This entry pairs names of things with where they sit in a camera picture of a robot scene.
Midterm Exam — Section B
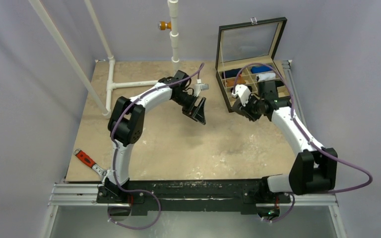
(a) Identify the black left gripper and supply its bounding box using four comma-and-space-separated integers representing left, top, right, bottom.
172, 92, 205, 124

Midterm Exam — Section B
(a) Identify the beige compartment organizer box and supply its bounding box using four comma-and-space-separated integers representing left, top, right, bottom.
215, 17, 287, 112

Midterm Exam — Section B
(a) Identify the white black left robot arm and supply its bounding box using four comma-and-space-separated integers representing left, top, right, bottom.
102, 70, 206, 203

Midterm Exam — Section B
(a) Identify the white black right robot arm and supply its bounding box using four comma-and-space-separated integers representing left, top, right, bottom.
232, 81, 337, 202

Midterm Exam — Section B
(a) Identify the white rolled underwear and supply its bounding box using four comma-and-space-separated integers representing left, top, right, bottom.
256, 72, 276, 82

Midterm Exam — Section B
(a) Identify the brown rolled underwear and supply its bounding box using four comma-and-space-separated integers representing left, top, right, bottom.
226, 76, 247, 88

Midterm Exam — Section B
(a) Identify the blue rolled underwear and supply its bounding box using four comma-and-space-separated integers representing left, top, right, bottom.
250, 65, 272, 74

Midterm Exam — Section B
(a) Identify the navy rolled underwear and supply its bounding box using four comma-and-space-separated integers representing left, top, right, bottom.
220, 68, 240, 79

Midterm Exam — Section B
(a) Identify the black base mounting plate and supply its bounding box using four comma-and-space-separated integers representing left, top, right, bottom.
96, 178, 291, 216

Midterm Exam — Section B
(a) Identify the orange knob on pipe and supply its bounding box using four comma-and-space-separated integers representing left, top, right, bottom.
158, 21, 172, 31

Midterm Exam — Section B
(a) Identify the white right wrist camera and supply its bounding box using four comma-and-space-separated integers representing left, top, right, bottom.
231, 84, 251, 107

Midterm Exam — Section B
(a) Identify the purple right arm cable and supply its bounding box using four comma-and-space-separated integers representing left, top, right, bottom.
232, 63, 374, 224

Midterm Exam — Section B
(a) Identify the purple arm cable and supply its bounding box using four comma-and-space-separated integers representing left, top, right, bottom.
107, 62, 205, 231
232, 63, 374, 224

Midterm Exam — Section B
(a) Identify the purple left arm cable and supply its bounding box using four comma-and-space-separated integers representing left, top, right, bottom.
107, 62, 205, 231

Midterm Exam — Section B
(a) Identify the white pvc pipe frame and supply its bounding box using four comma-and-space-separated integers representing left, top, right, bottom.
29, 0, 180, 119

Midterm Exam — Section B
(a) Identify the red handled clamp tool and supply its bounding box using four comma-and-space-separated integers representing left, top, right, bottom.
73, 149, 107, 179

